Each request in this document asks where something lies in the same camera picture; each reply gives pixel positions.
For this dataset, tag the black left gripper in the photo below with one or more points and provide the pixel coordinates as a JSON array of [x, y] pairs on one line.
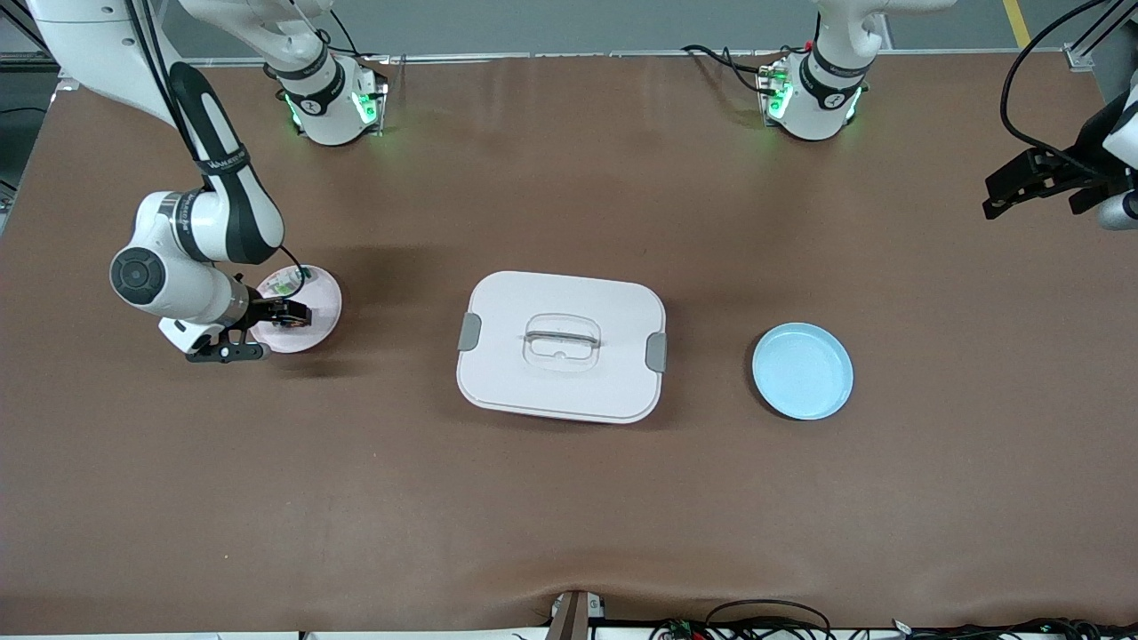
[[1090, 141]]

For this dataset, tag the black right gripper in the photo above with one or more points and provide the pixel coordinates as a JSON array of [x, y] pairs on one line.
[[265, 312]]

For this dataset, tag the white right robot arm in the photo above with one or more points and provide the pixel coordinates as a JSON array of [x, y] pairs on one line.
[[222, 178]]

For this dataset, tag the white lidded box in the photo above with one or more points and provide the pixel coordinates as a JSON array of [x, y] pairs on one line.
[[560, 391]]

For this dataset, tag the pink round plate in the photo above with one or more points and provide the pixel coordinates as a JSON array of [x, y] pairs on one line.
[[324, 302]]

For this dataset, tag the light blue round plate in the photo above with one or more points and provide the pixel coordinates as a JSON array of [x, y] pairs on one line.
[[800, 373]]

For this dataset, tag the small green circuit board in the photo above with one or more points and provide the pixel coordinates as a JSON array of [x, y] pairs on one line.
[[680, 629]]

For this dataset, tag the green and white switch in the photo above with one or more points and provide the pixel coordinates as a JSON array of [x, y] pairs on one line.
[[283, 286]]

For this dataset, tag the aluminium frame post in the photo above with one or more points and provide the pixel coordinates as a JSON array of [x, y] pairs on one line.
[[1080, 58], [13, 59]]

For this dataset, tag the metal table edge rail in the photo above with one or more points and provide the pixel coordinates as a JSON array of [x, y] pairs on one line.
[[578, 55]]

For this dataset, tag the metal table edge bracket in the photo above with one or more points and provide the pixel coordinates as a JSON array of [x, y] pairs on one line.
[[569, 618]]

